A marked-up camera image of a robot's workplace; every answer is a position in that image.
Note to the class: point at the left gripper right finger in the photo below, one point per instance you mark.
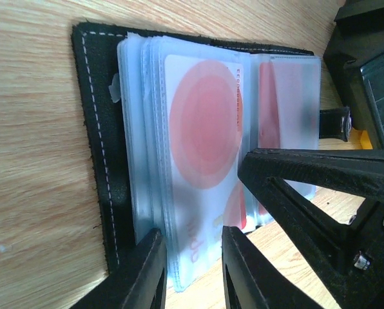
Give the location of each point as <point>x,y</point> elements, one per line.
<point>251,281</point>

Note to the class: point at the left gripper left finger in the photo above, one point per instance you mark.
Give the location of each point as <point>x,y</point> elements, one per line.
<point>140,282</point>

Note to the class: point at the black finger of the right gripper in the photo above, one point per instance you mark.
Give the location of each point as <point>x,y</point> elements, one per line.
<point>331,206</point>

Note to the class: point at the black card holder wallet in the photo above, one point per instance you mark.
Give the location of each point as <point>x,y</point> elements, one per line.
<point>122,82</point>

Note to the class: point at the red circle white card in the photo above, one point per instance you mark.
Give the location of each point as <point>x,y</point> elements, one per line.
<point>285,108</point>

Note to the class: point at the yellow tray middle compartment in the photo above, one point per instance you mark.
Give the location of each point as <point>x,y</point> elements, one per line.
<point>360,139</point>

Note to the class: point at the black tray left compartment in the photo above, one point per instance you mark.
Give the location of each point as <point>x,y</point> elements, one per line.
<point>354,58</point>

